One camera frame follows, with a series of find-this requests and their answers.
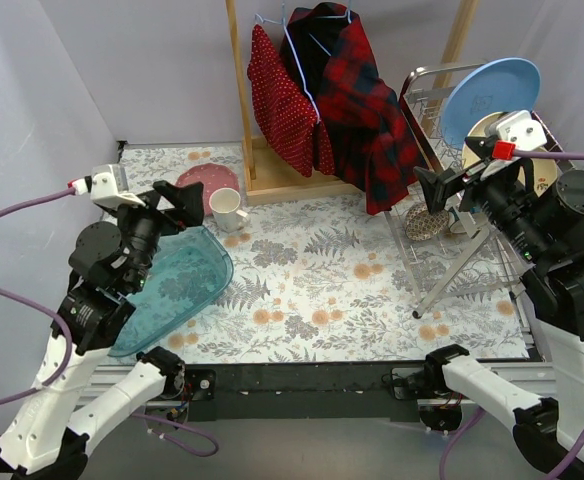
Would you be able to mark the cream plate black spot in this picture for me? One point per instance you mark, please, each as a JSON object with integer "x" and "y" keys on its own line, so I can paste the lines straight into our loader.
{"x": 482, "y": 130}

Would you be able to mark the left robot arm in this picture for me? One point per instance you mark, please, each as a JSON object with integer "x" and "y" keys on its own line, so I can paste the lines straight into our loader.
{"x": 51, "y": 436}

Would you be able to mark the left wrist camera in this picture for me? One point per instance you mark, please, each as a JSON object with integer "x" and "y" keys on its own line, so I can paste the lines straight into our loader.
{"x": 108, "y": 187}

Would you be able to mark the red polka dot cloth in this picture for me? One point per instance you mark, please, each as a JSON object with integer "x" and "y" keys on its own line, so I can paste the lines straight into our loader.
{"x": 285, "y": 116}

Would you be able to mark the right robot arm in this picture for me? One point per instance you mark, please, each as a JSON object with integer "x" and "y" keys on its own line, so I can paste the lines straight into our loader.
{"x": 547, "y": 231}

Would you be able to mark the floral tablecloth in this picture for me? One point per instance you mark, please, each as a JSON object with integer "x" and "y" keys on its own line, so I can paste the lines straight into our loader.
{"x": 323, "y": 281}

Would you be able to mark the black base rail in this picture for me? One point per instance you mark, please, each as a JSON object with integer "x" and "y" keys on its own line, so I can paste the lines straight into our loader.
{"x": 303, "y": 391}

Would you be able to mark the blue wire hanger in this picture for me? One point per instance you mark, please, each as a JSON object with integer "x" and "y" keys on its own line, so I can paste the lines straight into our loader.
{"x": 283, "y": 23}
{"x": 325, "y": 29}

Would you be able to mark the red plaid skirt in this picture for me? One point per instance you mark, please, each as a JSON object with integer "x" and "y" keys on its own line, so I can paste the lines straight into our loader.
{"x": 372, "y": 143}

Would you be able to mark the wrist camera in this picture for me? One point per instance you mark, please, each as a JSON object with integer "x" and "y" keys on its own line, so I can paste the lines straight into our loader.
{"x": 517, "y": 130}
{"x": 108, "y": 187}

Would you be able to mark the patterned bowl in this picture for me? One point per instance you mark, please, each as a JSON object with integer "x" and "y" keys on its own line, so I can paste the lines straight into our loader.
{"x": 421, "y": 225}

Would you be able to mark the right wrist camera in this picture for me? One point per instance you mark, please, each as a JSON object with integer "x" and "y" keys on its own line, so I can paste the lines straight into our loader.
{"x": 517, "y": 130}

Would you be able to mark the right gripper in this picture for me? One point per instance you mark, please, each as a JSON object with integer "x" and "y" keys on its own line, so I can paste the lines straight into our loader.
{"x": 452, "y": 181}

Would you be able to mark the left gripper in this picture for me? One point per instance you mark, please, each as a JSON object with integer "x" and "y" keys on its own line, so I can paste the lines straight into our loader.
{"x": 157, "y": 208}

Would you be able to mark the teal plastic tray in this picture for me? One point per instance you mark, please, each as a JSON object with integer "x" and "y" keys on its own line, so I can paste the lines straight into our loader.
{"x": 190, "y": 271}

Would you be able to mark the wooden hanger stand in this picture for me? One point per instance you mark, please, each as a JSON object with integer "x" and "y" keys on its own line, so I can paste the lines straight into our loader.
{"x": 268, "y": 178}

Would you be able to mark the pink dotted plate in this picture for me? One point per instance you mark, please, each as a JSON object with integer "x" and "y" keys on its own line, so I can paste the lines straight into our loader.
{"x": 212, "y": 176}

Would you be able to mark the blue white cup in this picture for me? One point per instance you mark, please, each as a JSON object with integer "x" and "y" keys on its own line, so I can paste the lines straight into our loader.
{"x": 458, "y": 221}

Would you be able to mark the blue plate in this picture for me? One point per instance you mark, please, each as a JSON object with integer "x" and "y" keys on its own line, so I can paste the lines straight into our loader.
{"x": 503, "y": 85}

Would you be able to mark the cream plate with flower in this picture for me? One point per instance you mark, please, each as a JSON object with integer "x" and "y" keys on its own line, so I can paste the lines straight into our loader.
{"x": 545, "y": 174}

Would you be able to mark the metal dish rack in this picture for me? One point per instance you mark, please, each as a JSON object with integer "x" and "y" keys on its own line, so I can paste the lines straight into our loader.
{"x": 469, "y": 265}

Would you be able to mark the white mug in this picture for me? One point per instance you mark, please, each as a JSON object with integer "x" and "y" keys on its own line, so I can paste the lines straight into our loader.
{"x": 225, "y": 204}

